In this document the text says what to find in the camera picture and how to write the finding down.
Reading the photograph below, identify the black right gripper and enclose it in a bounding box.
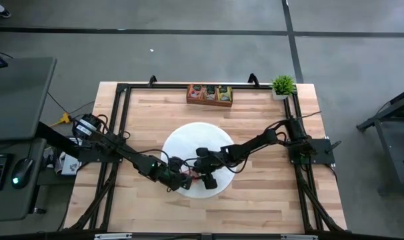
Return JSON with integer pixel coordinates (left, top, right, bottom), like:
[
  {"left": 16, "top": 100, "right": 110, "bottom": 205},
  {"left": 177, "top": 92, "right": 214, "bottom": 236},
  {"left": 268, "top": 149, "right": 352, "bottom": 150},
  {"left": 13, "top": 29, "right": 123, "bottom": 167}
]
[{"left": 192, "top": 147, "right": 225, "bottom": 191}]

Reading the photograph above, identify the beige tea packet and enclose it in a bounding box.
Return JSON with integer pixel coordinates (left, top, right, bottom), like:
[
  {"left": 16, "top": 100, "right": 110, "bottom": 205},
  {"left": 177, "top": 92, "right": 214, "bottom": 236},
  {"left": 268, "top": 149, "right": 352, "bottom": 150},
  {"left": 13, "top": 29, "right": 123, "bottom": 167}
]
[{"left": 203, "top": 85, "right": 218, "bottom": 101}]

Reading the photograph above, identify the yellow lemon tea packet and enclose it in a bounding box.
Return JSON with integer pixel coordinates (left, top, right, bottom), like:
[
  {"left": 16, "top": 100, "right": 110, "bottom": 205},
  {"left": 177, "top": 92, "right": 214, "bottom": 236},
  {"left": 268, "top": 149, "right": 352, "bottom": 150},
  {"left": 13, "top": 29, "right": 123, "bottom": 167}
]
[{"left": 217, "top": 85, "right": 233, "bottom": 102}]

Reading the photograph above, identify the brown wooden tea box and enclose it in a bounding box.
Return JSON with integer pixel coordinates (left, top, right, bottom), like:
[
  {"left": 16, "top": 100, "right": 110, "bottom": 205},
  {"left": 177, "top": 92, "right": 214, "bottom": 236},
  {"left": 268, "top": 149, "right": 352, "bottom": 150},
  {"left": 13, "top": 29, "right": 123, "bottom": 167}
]
[{"left": 185, "top": 84, "right": 234, "bottom": 108}]

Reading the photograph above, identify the white round woven placemat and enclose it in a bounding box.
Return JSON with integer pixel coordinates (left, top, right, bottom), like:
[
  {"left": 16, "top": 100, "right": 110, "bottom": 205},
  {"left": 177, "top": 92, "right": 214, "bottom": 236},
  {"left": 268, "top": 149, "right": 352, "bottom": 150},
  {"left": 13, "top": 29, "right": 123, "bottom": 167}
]
[{"left": 160, "top": 122, "right": 237, "bottom": 199}]

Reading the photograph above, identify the white box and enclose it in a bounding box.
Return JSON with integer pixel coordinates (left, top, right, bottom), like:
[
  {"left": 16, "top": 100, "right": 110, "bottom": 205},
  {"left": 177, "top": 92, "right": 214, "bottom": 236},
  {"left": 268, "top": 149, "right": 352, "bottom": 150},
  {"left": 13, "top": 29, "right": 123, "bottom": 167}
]
[{"left": 60, "top": 152, "right": 81, "bottom": 176}]

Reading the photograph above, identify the green plant in white pot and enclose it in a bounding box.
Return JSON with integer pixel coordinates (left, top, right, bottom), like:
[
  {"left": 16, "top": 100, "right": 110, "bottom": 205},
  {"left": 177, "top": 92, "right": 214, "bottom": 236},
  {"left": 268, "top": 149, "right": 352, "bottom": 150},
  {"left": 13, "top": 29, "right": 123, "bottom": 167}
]
[{"left": 271, "top": 75, "right": 298, "bottom": 101}]

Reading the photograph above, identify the yellow power plug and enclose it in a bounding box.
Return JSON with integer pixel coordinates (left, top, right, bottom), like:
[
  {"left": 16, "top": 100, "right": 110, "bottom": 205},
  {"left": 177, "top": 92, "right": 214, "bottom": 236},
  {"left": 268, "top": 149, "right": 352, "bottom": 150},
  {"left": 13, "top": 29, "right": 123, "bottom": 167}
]
[{"left": 51, "top": 112, "right": 73, "bottom": 127}]

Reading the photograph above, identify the black computer mouse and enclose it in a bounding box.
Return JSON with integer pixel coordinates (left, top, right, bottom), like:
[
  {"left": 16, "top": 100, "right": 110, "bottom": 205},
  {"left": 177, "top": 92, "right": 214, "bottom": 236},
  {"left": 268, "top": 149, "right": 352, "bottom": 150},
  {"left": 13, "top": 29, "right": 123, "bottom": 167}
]
[{"left": 11, "top": 158, "right": 35, "bottom": 190}]

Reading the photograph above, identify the dark grey lower desk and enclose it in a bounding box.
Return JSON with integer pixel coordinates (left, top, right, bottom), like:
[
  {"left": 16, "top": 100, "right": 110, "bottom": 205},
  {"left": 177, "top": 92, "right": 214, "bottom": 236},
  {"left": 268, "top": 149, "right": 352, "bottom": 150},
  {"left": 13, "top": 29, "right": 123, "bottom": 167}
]
[{"left": 0, "top": 138, "right": 49, "bottom": 223}]

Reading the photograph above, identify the grey desk top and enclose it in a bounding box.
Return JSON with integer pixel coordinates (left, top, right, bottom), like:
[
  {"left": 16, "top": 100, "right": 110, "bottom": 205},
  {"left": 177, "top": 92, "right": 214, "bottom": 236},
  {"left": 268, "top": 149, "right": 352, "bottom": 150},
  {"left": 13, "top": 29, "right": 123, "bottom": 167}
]
[{"left": 0, "top": 56, "right": 58, "bottom": 141}]

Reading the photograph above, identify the grey metal cart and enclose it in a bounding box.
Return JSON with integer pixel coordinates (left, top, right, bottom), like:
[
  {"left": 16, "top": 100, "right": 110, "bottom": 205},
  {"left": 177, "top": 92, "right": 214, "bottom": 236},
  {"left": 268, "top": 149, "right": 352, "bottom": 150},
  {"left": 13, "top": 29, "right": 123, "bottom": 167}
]
[{"left": 356, "top": 85, "right": 404, "bottom": 194}]

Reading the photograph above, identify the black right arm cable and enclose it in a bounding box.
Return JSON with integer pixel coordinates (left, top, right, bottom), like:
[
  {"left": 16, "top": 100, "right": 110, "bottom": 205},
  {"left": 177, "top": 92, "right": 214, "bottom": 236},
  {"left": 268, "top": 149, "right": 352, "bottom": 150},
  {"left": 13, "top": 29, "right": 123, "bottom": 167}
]
[{"left": 221, "top": 155, "right": 253, "bottom": 175}]

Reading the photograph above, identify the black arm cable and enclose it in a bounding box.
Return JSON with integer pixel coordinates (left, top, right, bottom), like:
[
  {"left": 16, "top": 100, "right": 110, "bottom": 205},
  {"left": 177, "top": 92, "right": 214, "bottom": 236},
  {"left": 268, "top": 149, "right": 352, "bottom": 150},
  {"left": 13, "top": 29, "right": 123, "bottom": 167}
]
[
  {"left": 121, "top": 148, "right": 172, "bottom": 169},
  {"left": 221, "top": 155, "right": 253, "bottom": 175}
]

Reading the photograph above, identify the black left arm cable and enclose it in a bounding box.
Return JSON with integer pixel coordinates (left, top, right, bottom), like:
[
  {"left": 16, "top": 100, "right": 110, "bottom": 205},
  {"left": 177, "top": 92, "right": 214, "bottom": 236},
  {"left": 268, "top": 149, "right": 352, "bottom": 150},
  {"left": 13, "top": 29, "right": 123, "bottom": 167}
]
[{"left": 121, "top": 148, "right": 172, "bottom": 169}]

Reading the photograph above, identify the black metal table frame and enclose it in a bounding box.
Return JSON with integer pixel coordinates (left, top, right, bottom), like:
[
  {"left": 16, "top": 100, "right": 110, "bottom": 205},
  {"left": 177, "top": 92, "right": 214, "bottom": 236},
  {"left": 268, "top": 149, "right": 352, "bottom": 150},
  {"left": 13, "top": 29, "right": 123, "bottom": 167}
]
[{"left": 70, "top": 82, "right": 348, "bottom": 234}]

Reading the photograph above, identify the white metal bracket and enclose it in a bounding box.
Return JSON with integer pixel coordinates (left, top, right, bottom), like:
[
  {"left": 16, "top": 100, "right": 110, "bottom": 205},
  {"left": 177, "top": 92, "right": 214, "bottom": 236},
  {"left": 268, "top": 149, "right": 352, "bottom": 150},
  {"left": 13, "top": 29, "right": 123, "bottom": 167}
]
[
  {"left": 94, "top": 233, "right": 133, "bottom": 240},
  {"left": 281, "top": 234, "right": 319, "bottom": 240}
]

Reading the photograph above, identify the black floor cable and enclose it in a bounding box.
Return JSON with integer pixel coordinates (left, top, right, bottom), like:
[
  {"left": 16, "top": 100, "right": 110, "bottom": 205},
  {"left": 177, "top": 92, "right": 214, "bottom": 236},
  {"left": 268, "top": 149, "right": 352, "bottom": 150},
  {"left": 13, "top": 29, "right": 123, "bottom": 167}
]
[{"left": 47, "top": 91, "right": 96, "bottom": 116}]

